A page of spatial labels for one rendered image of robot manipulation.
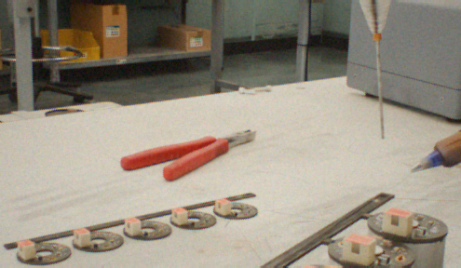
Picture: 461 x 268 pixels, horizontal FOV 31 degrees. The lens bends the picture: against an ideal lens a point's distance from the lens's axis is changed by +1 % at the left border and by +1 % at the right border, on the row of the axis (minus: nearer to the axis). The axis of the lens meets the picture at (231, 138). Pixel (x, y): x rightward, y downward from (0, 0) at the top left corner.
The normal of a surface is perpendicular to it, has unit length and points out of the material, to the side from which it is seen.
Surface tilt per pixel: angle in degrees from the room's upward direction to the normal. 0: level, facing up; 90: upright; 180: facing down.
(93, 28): 91
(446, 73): 90
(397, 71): 90
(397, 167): 0
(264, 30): 90
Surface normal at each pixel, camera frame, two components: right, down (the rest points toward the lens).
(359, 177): 0.03, -0.97
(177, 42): -0.80, 0.11
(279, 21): 0.63, 0.22
